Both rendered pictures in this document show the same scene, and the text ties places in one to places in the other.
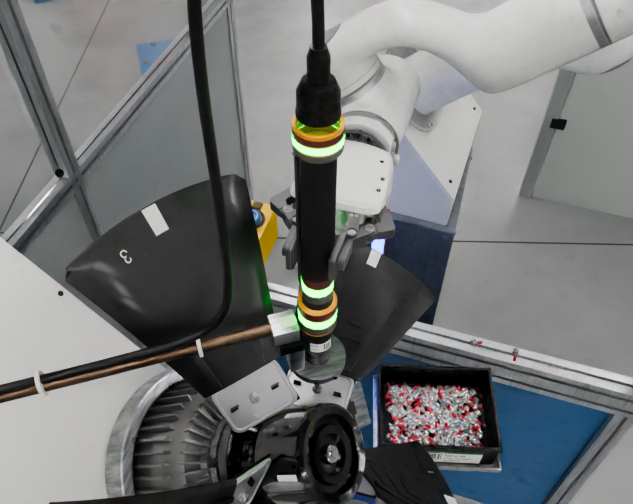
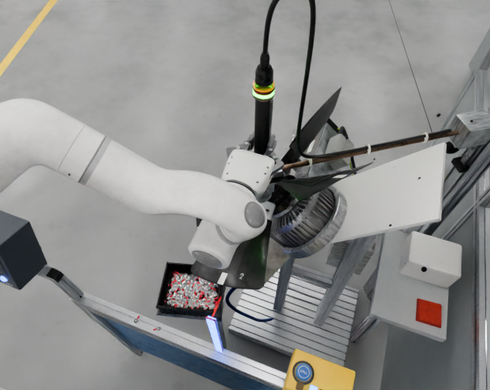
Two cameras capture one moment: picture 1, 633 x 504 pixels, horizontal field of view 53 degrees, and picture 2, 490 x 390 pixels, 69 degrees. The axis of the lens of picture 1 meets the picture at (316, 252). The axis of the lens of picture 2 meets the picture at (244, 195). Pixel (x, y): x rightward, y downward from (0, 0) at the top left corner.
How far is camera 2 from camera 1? 1.01 m
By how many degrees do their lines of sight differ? 76
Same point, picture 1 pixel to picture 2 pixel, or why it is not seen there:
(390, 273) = (214, 271)
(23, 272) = (410, 218)
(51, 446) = (367, 188)
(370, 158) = (233, 173)
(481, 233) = not seen: outside the picture
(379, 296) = not seen: hidden behind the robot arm
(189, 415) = (313, 199)
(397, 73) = (206, 228)
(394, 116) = not seen: hidden behind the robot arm
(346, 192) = (247, 155)
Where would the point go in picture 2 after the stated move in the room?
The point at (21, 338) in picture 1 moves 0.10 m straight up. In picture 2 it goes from (395, 201) to (409, 178)
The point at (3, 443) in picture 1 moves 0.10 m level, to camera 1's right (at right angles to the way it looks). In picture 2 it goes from (383, 176) to (350, 176)
